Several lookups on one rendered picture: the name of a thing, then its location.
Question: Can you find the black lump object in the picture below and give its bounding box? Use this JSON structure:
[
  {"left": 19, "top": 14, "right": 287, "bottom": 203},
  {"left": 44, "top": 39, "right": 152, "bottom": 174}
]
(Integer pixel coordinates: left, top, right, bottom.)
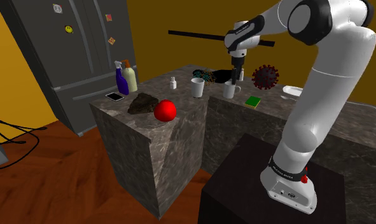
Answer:
[{"left": 211, "top": 69, "right": 235, "bottom": 84}]

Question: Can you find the dark red spiky ball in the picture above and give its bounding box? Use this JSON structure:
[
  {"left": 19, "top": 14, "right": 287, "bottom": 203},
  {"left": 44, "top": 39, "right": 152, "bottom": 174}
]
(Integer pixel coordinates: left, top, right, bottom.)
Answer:
[{"left": 251, "top": 64, "right": 280, "bottom": 91}]

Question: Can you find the green sponge yellow base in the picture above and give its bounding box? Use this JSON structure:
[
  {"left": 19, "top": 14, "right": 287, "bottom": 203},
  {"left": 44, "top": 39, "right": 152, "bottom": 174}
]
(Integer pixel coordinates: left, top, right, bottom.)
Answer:
[{"left": 244, "top": 95, "right": 262, "bottom": 109}]

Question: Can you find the tall white cup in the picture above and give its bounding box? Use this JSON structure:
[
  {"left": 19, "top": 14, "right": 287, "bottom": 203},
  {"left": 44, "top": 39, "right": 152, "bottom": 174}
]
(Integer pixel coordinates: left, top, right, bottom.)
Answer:
[{"left": 190, "top": 77, "right": 205, "bottom": 99}]

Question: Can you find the white rectangular dish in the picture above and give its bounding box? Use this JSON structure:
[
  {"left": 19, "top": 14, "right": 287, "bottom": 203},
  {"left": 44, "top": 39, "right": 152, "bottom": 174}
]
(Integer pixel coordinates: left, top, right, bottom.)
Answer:
[{"left": 282, "top": 85, "right": 304, "bottom": 97}]

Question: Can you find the dark brown rock lump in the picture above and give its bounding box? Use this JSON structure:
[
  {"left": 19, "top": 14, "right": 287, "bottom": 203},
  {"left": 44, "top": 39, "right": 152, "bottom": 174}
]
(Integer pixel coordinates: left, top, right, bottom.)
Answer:
[{"left": 127, "top": 92, "right": 160, "bottom": 115}]

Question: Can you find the marble kitchen counter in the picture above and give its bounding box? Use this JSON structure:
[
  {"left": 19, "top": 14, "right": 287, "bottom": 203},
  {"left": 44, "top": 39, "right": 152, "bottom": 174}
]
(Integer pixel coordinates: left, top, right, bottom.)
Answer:
[{"left": 88, "top": 64, "right": 376, "bottom": 224}]

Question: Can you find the cream spray bottle orange top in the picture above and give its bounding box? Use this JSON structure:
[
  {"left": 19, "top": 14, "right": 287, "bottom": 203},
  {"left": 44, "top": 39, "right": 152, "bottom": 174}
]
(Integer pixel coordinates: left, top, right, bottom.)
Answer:
[{"left": 121, "top": 59, "right": 139, "bottom": 93}]

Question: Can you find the purple spray bottle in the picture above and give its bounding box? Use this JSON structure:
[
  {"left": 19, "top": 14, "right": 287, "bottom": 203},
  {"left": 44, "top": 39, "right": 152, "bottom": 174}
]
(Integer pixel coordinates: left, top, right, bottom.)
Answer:
[{"left": 114, "top": 60, "right": 130, "bottom": 96}]

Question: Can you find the dark robot stand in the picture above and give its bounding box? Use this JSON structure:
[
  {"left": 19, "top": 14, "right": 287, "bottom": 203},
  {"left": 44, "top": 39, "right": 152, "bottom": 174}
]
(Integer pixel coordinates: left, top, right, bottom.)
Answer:
[{"left": 197, "top": 132, "right": 347, "bottom": 224}]

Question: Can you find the dark grey refrigerator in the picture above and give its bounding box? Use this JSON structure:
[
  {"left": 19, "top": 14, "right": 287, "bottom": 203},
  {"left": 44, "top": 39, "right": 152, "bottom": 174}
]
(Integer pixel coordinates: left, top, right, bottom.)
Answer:
[{"left": 0, "top": 0, "right": 138, "bottom": 137}]

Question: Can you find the white mug with handle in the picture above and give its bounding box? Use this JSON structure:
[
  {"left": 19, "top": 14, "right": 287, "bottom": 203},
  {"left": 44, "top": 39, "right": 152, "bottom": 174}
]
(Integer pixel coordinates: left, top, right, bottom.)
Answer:
[{"left": 222, "top": 81, "right": 242, "bottom": 100}]

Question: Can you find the teal and brown wire tangle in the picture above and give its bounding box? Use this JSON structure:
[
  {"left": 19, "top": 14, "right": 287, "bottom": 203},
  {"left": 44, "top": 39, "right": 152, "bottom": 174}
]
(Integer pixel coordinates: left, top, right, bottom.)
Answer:
[{"left": 192, "top": 69, "right": 217, "bottom": 87}]

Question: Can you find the long black wall bar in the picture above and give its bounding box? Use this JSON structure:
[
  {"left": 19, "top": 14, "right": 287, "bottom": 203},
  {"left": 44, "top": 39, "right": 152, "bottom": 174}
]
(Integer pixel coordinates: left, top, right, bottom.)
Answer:
[{"left": 168, "top": 29, "right": 275, "bottom": 48}]

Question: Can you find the black smartphone white frame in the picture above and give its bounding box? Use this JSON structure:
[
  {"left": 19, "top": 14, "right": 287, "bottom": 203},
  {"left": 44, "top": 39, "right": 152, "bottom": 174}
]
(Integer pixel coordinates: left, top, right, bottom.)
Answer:
[{"left": 105, "top": 92, "right": 126, "bottom": 102}]

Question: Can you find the black floor cable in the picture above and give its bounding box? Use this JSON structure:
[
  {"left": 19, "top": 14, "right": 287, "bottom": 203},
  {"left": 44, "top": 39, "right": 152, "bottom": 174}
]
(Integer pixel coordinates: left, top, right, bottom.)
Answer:
[{"left": 0, "top": 115, "right": 48, "bottom": 171}]

